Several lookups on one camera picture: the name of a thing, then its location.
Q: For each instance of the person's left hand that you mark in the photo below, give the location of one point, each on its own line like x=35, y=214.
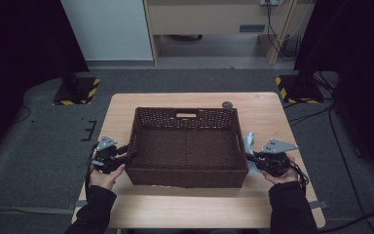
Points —
x=104, y=181

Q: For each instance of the light blue cloth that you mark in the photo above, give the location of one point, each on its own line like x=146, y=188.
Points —
x=249, y=143

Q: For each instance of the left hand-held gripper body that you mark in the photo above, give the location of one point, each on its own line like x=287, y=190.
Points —
x=107, y=161

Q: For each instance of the white panel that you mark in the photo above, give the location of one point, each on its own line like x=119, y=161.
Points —
x=107, y=29

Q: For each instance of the grey vent label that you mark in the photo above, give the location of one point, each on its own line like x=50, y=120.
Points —
x=252, y=28

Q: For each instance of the person's right hand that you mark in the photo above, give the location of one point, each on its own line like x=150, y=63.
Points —
x=284, y=179

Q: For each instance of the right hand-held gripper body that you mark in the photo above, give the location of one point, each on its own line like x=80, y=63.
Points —
x=276, y=164

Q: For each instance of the white power strip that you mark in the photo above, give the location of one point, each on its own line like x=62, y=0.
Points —
x=269, y=2

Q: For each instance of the brown wicker basket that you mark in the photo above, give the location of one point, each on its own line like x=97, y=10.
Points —
x=186, y=152

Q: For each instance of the dark round table grommet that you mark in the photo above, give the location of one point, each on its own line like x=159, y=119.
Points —
x=227, y=105

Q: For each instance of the striped black stand base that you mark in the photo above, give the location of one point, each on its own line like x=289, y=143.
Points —
x=300, y=89
x=76, y=92

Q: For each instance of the black curtain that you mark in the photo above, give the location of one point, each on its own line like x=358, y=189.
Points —
x=19, y=48
x=363, y=65

